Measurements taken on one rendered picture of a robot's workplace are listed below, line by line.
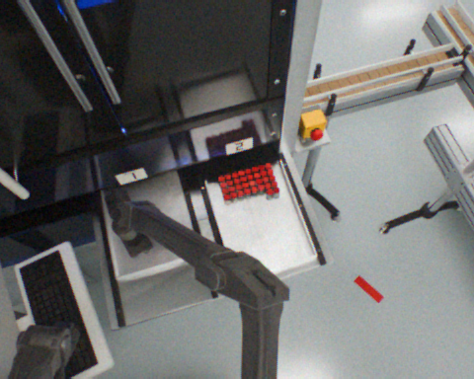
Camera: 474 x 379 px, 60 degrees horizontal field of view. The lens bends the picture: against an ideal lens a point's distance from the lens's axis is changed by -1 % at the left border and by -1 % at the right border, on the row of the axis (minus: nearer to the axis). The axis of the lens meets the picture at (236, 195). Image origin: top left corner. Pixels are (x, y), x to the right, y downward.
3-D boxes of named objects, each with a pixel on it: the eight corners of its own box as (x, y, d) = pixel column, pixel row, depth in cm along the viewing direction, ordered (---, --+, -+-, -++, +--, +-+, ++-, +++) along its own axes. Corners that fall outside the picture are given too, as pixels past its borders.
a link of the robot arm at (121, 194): (122, 216, 97) (154, 213, 103) (109, 177, 101) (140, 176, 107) (106, 240, 105) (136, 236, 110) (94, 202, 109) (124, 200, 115)
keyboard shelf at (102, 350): (-7, 277, 138) (-12, 275, 135) (71, 241, 142) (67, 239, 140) (29, 411, 121) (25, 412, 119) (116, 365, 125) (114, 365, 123)
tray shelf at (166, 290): (88, 190, 140) (86, 189, 139) (282, 136, 146) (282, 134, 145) (113, 331, 122) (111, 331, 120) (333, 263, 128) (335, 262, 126)
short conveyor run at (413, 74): (284, 135, 149) (287, 110, 134) (271, 102, 155) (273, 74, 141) (455, 88, 155) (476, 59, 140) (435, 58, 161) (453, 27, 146)
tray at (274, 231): (206, 185, 138) (204, 181, 135) (280, 165, 140) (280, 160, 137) (234, 282, 124) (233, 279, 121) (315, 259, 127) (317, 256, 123)
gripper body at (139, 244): (137, 218, 118) (130, 209, 111) (153, 248, 114) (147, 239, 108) (117, 230, 117) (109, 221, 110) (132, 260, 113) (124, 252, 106)
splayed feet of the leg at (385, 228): (374, 224, 222) (382, 215, 210) (458, 198, 227) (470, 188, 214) (381, 238, 219) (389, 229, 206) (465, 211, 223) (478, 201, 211)
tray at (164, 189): (101, 185, 139) (97, 180, 136) (175, 164, 141) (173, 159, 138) (118, 280, 126) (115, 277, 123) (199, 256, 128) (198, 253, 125)
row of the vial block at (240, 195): (223, 200, 135) (222, 194, 131) (276, 186, 137) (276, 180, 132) (225, 206, 134) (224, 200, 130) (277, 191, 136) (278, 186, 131)
